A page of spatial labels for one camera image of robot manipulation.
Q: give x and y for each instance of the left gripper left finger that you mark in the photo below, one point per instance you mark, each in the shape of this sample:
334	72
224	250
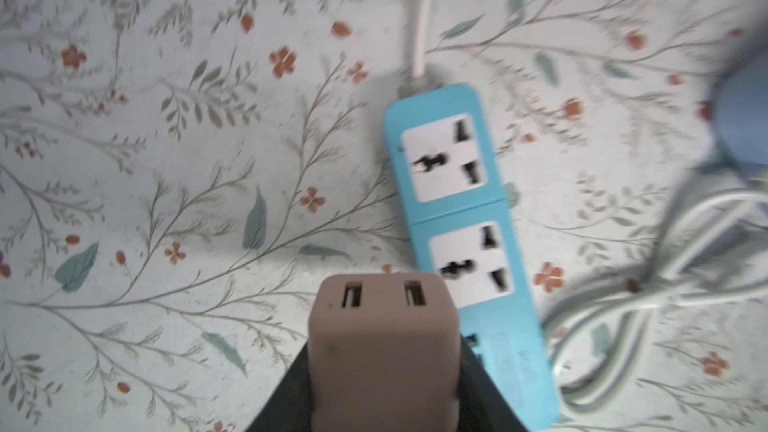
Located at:
289	408

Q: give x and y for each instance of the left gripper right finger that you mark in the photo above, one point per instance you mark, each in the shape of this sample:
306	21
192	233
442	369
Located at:
482	408

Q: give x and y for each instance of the brown plug adapter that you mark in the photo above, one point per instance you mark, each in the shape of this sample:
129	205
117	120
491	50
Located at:
384	354

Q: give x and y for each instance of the teal small power strip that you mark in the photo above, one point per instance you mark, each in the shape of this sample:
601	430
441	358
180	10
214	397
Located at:
457	215

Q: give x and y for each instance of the blue square power socket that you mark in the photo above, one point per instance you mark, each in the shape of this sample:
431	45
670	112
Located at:
740	116

